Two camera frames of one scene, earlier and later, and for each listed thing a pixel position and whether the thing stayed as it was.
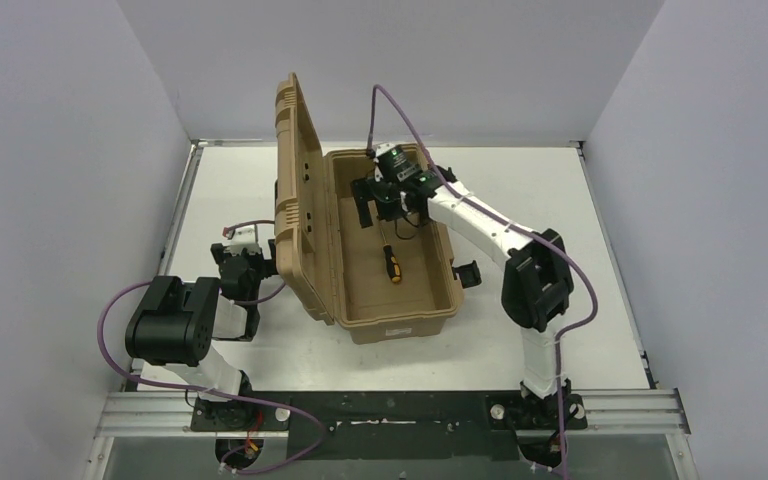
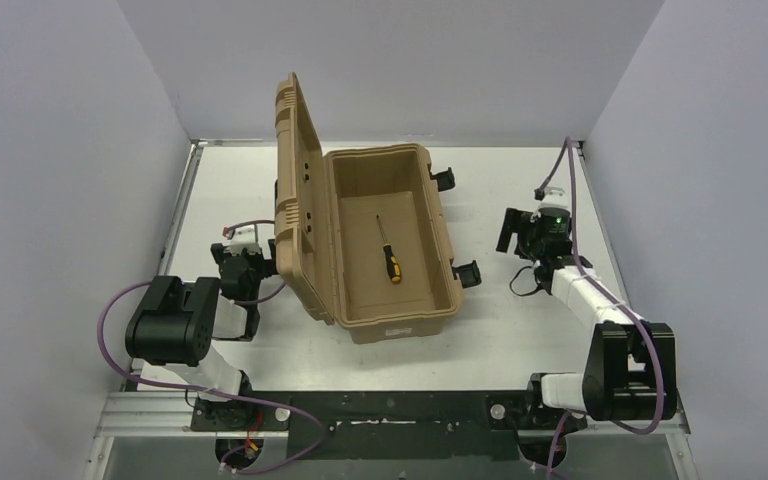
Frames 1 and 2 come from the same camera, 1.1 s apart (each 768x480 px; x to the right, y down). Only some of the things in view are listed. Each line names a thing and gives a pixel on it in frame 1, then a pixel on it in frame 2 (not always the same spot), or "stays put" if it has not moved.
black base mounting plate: (392, 426) stays put
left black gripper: (268, 266) stays put
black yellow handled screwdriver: (391, 261) stays put
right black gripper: (378, 185) -> (523, 223)
